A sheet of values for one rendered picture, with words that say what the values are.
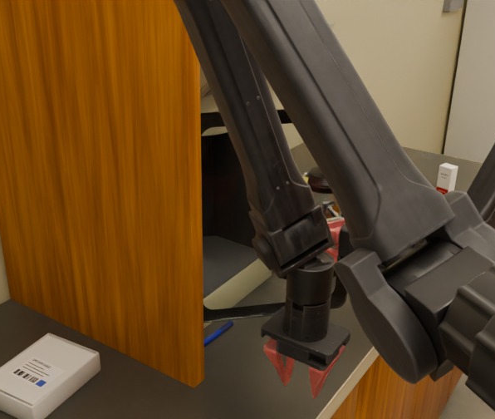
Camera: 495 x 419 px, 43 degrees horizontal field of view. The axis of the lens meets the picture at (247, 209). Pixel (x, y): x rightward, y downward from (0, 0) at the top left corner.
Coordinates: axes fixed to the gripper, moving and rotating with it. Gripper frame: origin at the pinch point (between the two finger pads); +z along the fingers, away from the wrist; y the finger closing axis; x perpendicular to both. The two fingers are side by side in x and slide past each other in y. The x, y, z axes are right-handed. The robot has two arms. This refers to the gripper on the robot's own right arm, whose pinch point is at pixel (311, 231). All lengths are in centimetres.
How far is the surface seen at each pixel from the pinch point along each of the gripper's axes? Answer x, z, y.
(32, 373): 35, 32, -21
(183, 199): 19.4, 11.9, 9.7
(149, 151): 19.4, 18.3, 16.0
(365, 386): -15.0, -7.2, -40.2
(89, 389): 29.8, 25.4, -25.4
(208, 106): 2.5, 19.8, 18.9
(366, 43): -165, 63, 2
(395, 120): -211, 63, -43
